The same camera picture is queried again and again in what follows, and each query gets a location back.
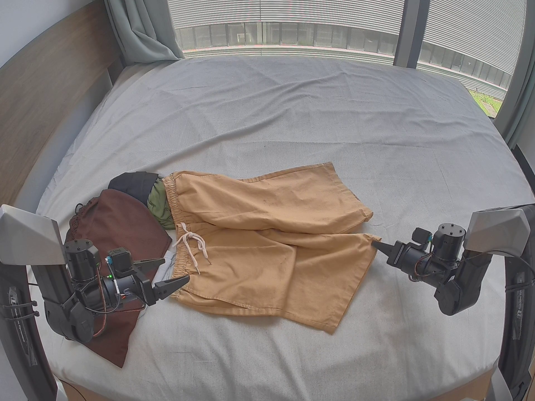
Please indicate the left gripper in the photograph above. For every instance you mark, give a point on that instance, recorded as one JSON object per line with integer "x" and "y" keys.
{"x": 133, "y": 288}

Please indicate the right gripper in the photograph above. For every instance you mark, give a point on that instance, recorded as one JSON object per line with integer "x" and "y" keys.
{"x": 405, "y": 257}

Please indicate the tan shorts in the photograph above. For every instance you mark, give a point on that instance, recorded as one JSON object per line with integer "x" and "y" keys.
{"x": 271, "y": 265}

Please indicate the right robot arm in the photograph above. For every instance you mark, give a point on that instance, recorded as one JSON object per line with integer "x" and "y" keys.
{"x": 493, "y": 228}

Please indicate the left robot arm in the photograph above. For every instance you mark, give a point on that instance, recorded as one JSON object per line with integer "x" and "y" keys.
{"x": 25, "y": 240}

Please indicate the bed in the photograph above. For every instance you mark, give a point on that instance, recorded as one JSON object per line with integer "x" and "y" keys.
{"x": 292, "y": 111}

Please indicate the brown garment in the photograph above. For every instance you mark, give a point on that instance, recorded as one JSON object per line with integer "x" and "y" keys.
{"x": 121, "y": 224}

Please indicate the green garment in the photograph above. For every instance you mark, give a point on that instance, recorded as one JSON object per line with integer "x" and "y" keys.
{"x": 156, "y": 205}

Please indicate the black garment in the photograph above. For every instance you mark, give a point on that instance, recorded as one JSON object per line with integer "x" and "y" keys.
{"x": 129, "y": 186}

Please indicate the grey-green curtain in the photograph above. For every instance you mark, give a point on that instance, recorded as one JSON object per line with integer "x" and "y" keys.
{"x": 133, "y": 23}

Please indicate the window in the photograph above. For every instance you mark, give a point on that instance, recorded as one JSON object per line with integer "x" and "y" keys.
{"x": 292, "y": 11}

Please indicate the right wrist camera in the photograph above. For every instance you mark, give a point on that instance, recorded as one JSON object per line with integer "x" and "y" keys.
{"x": 420, "y": 236}

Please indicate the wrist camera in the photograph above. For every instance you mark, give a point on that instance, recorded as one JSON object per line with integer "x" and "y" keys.
{"x": 119, "y": 261}
{"x": 420, "y": 236}

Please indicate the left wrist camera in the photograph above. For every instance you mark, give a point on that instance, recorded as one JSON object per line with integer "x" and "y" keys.
{"x": 119, "y": 261}

